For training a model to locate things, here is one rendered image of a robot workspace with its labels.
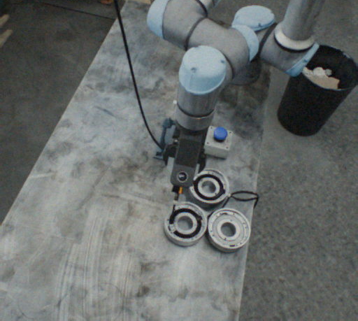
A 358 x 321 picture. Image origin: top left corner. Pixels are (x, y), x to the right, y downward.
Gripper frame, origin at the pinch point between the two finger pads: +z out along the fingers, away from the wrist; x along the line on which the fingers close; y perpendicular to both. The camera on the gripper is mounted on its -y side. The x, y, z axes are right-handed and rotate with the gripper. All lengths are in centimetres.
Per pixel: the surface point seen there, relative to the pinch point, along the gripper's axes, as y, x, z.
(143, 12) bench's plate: 75, 30, 13
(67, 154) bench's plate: 6.1, 32.7, 13.1
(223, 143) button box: 19.3, -8.9, 8.7
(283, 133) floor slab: 101, -48, 93
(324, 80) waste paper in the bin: 112, -58, 58
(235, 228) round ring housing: -4.3, -16.0, 10.7
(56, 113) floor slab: 76, 80, 93
